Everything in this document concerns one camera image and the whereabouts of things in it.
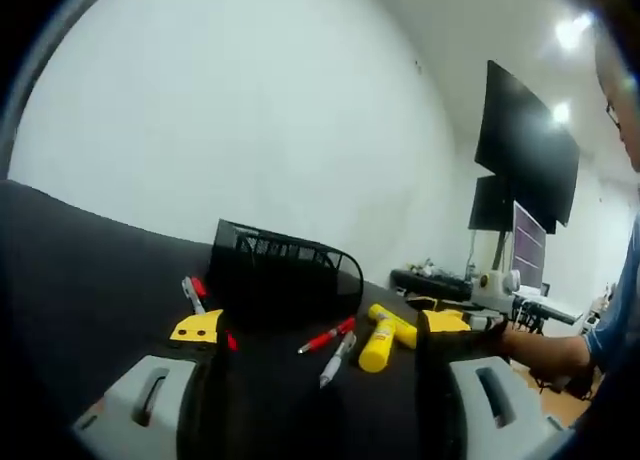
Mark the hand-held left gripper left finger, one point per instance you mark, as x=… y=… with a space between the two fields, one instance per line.
x=150 y=380

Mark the lit computer screen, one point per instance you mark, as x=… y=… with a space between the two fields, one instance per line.
x=529 y=247

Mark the person's head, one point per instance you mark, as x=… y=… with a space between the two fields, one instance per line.
x=622 y=95

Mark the person's right hand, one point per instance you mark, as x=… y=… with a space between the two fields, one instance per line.
x=492 y=342

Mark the black keyboard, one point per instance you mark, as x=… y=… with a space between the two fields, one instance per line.
x=430 y=280

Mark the black table cloth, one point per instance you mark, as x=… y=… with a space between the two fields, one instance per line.
x=100 y=280

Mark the ceiling light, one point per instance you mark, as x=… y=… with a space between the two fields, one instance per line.
x=561 y=112
x=574 y=29

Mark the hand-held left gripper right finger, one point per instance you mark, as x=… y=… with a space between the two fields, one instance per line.
x=500 y=395

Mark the white desk shelf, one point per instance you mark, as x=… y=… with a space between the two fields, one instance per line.
x=547 y=307

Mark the large black monitor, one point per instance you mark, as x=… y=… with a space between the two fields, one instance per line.
x=525 y=140

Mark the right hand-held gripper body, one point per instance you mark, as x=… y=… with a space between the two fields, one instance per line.
x=495 y=286

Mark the person's blue shirt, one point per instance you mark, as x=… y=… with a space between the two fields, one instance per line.
x=620 y=310

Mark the black mesh holder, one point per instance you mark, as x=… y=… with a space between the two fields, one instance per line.
x=280 y=280

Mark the silver pen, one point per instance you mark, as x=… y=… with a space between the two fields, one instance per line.
x=339 y=358
x=193 y=296

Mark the small black monitor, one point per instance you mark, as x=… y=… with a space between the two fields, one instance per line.
x=490 y=202

